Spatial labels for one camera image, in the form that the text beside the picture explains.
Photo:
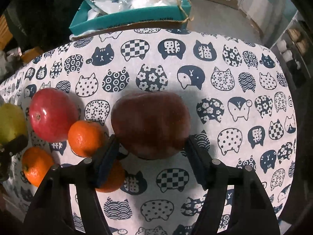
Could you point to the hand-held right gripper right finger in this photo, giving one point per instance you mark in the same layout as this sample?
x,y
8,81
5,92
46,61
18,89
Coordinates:
x,y
196,161

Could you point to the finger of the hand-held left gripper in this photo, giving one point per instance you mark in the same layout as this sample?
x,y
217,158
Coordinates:
x,y
17,143

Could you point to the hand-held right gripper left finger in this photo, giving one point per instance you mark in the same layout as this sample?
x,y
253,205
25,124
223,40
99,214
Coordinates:
x,y
107,161

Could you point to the yellow pear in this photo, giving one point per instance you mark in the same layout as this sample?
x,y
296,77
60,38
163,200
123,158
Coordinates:
x,y
11,124

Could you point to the large orange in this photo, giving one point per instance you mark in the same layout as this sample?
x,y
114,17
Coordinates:
x,y
35,166

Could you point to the dark red apple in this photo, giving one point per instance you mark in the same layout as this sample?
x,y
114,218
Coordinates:
x,y
150,124

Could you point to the small tangerine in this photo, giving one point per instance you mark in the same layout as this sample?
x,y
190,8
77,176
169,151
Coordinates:
x,y
84,138
115,176

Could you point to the bright red apple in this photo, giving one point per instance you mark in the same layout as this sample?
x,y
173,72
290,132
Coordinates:
x,y
52,115

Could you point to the cat print tablecloth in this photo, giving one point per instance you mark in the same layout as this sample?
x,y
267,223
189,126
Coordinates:
x,y
171,78

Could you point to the wooden drawer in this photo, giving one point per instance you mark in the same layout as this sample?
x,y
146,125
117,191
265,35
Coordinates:
x,y
5,29

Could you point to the black hooded coat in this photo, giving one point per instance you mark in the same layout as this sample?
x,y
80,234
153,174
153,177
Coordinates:
x,y
44,9

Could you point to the teal box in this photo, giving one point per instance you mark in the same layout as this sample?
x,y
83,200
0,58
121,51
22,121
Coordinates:
x,y
122,19

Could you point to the white shoe rack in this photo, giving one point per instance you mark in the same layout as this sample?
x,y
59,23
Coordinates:
x,y
293,53

